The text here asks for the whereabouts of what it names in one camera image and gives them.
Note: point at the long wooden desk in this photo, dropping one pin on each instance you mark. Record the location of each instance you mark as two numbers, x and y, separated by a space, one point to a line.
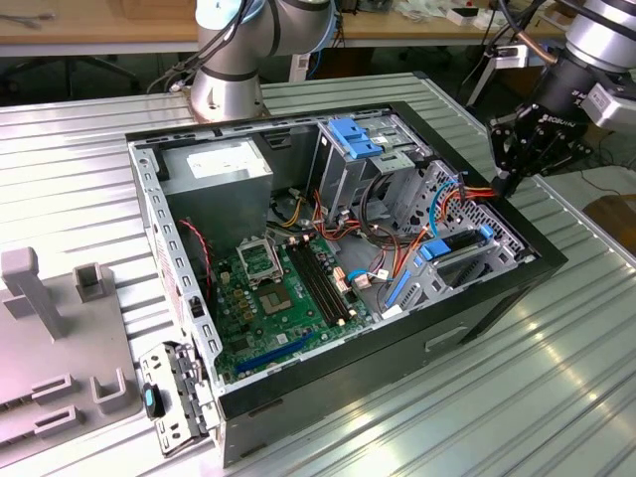
89 27

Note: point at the hinged metal slot bracket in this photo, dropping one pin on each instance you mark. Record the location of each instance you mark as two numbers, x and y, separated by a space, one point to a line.
164 358

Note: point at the black and blue latch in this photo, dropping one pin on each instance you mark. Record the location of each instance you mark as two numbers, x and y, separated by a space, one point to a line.
149 400

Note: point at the small white box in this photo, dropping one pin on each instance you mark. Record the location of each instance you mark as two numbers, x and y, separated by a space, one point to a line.
462 19

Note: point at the grey disk bay cage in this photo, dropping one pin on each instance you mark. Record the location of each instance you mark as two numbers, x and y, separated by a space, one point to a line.
429 290

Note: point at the hard disk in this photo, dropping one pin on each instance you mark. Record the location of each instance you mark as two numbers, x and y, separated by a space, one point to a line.
437 250

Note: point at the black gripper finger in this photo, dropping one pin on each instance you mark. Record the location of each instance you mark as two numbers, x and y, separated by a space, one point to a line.
504 144
556 159

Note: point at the grey parts rack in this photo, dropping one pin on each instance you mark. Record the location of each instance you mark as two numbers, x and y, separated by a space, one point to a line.
59 358

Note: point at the white loose plug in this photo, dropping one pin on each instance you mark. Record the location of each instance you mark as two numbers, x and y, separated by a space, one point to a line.
392 312

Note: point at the black slanted pole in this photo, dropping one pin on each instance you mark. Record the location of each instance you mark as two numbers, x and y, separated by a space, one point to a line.
476 92

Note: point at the green motherboard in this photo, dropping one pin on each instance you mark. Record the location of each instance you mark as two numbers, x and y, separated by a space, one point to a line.
298 328

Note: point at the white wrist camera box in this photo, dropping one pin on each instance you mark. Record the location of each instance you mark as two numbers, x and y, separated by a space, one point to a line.
509 57
611 107

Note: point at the grey metal drive cage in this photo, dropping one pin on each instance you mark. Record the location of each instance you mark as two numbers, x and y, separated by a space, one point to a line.
338 174

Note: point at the black RAM slot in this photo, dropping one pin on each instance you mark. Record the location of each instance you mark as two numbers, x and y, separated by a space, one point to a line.
328 278
314 283

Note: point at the black open PC case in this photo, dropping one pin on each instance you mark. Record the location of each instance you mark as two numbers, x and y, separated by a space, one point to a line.
397 358

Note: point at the grey power supply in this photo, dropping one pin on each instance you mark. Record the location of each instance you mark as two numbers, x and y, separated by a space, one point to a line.
218 199

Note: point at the blue expansion slot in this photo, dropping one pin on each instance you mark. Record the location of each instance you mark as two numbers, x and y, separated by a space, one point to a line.
273 354

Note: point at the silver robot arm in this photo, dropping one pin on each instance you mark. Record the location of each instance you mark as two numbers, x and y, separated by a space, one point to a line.
223 84

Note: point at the brown board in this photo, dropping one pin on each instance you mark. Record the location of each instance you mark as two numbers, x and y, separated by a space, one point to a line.
616 218

